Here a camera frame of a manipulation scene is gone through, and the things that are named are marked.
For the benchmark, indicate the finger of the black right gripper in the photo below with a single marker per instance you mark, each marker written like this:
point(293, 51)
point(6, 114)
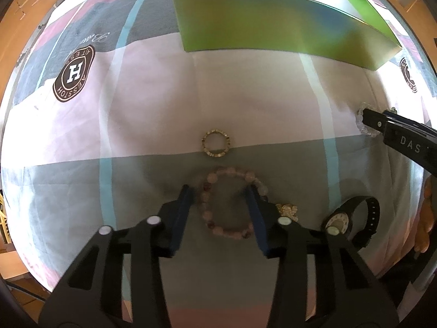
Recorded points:
point(373, 122)

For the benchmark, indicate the black wristwatch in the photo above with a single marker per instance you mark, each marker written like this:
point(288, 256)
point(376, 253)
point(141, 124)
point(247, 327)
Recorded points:
point(357, 219)

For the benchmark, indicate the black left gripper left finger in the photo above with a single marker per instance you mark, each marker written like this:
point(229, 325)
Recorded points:
point(158, 236)

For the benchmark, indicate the person's hand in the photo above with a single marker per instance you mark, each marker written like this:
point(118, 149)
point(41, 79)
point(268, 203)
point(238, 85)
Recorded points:
point(426, 220)

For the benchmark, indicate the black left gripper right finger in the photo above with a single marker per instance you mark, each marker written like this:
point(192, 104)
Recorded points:
point(282, 238)

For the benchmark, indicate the pink grey patchwork bedsheet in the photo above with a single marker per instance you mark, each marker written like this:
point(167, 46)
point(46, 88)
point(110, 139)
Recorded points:
point(110, 117)

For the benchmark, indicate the gold angel charm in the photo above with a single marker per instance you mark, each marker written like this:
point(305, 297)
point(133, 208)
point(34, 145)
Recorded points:
point(288, 210)

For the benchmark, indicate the wooden bed frame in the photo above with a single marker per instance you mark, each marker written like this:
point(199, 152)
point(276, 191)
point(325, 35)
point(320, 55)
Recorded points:
point(419, 17)

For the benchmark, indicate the green open cardboard box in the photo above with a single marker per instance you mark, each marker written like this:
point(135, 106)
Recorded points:
point(350, 31)

